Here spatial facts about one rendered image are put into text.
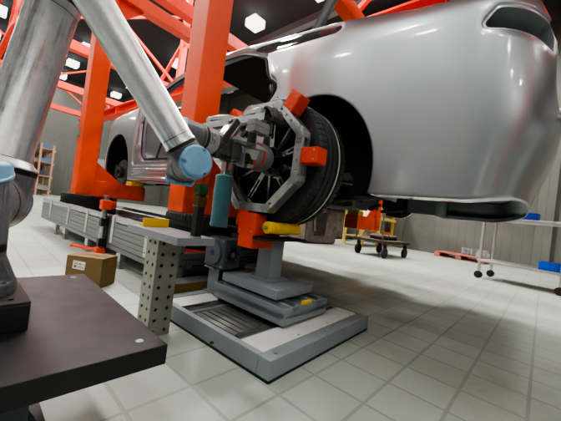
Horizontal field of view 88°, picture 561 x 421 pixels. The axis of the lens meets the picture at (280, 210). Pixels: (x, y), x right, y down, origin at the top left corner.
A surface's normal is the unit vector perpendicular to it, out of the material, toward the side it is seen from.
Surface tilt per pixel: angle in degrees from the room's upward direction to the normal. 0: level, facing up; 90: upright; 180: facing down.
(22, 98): 90
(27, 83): 90
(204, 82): 90
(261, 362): 90
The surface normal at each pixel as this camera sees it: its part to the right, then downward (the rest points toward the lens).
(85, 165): 0.76, 0.09
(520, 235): -0.67, -0.09
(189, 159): 0.57, 0.10
